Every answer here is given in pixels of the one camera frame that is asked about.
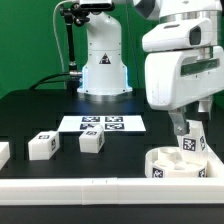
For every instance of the white fence wall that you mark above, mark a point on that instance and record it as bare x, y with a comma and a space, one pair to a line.
215, 167
115, 191
4, 153

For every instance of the white round stool seat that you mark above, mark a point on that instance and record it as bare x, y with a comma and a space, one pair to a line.
167, 162

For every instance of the white left fence wall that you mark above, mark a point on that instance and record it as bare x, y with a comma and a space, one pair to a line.
4, 153

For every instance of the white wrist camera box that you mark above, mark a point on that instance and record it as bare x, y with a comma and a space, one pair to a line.
177, 35

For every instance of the white right fence wall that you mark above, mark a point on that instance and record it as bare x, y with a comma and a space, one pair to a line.
215, 167

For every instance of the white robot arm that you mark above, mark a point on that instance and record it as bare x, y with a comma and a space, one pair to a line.
104, 72

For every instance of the black camera stand pole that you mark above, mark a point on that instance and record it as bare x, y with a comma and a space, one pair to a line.
74, 15

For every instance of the white marker sheet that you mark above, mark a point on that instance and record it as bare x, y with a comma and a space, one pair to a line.
133, 123

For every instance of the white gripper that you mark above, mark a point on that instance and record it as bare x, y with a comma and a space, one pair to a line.
175, 79

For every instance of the white front fence wall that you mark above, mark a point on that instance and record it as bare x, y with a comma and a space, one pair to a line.
115, 191

